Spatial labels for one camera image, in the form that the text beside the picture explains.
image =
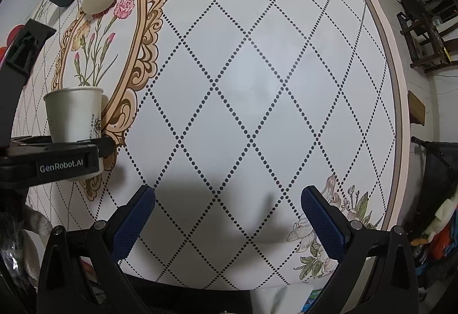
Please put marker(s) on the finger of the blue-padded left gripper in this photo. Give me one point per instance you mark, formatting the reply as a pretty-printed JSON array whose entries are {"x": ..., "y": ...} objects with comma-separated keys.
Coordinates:
[{"x": 16, "y": 68}]

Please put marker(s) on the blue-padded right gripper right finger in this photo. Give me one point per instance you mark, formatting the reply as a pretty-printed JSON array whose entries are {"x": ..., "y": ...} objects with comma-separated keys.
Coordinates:
[{"x": 392, "y": 285}]

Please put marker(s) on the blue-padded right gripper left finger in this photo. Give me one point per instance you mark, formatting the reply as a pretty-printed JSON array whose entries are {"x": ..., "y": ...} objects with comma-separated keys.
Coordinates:
[{"x": 80, "y": 272}]

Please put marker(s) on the small wooden stool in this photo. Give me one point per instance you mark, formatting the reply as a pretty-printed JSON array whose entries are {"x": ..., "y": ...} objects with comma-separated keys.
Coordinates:
[{"x": 416, "y": 109}]

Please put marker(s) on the patterned white tablecloth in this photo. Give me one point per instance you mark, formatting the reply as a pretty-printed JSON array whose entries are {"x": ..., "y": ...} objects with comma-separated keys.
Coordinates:
[{"x": 228, "y": 109}]

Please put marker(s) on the dark wooden chair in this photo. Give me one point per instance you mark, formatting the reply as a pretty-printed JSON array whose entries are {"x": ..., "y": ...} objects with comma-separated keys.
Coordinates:
[{"x": 416, "y": 20}]

